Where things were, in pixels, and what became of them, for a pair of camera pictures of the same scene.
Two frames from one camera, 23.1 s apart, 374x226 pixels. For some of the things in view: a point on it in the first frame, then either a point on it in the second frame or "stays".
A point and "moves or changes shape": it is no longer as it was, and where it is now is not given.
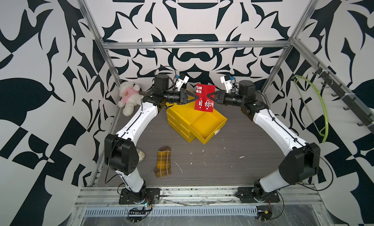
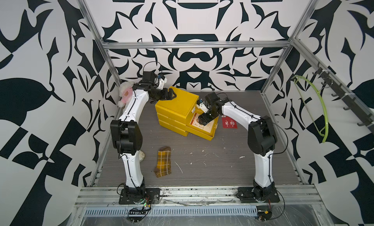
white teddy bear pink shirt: [129, 92] stays
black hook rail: [367, 120] stays
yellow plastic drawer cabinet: [187, 122] moves or changes shape
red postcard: [204, 103] -> [229, 123]
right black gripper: [218, 100] -> [202, 117]
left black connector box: [136, 216] stays
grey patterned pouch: [141, 155] stays
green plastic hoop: [321, 96] stays
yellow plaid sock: [164, 161] stays
